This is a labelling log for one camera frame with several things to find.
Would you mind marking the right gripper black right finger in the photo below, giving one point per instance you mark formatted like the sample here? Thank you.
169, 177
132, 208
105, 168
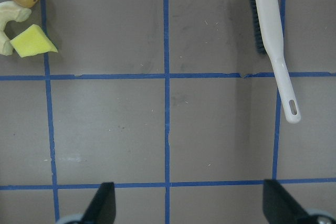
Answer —
279, 206

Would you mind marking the yellow sponge wedge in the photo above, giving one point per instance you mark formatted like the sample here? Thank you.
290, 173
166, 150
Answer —
32, 41

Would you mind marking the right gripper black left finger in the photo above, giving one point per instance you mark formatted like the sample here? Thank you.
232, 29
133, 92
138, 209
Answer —
102, 208

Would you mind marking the pale curved peel piece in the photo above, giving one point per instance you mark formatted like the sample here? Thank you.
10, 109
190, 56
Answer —
10, 11

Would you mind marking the white brush with dark bristles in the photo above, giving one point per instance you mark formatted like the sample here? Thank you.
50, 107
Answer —
269, 40

